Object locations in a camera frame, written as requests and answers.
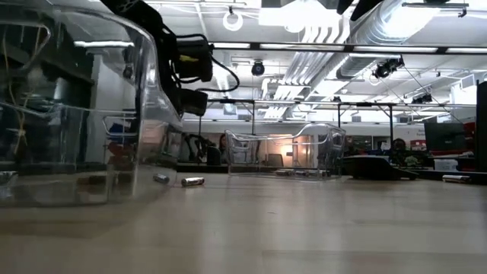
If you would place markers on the clear plastic bin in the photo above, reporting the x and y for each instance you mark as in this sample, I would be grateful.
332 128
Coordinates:
243 160
57 190

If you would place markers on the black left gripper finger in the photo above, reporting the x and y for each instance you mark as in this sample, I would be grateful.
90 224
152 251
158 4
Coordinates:
194 102

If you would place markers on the long ceiling light strip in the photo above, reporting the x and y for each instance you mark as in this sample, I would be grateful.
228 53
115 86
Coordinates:
304 46

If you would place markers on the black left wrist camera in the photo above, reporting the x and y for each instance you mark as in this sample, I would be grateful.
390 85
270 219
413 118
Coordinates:
194 61

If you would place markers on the black metal frame table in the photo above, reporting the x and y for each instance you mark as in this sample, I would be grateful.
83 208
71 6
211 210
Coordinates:
289 103

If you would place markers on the white box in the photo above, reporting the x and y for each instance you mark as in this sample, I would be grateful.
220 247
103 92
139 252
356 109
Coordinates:
446 164

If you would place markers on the black calculator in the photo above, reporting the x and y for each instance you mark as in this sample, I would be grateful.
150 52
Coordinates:
376 169

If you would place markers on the silver ventilation duct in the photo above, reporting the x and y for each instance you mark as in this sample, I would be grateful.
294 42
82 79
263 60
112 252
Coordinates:
392 23

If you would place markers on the person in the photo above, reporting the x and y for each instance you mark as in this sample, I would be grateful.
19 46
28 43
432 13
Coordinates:
222 142
398 146

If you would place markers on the black background robot arm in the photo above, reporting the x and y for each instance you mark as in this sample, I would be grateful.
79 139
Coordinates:
198 146

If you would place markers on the red box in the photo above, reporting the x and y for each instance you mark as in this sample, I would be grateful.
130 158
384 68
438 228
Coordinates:
417 145

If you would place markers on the black monitor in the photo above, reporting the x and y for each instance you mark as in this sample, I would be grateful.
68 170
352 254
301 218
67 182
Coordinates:
445 137

